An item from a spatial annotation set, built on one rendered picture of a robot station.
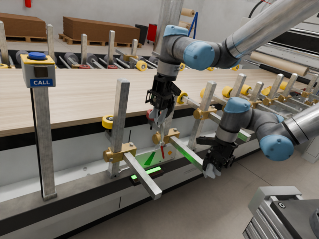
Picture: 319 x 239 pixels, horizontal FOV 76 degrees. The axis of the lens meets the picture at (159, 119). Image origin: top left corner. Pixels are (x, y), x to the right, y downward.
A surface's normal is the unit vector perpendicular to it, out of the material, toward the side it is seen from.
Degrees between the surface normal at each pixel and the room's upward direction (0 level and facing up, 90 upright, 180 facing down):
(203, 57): 90
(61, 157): 90
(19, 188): 0
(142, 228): 0
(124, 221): 0
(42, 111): 90
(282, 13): 102
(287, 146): 90
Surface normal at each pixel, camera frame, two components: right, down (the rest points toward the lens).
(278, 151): -0.21, 0.43
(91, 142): 0.58, 0.48
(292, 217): 0.19, -0.86
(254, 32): -0.72, 0.43
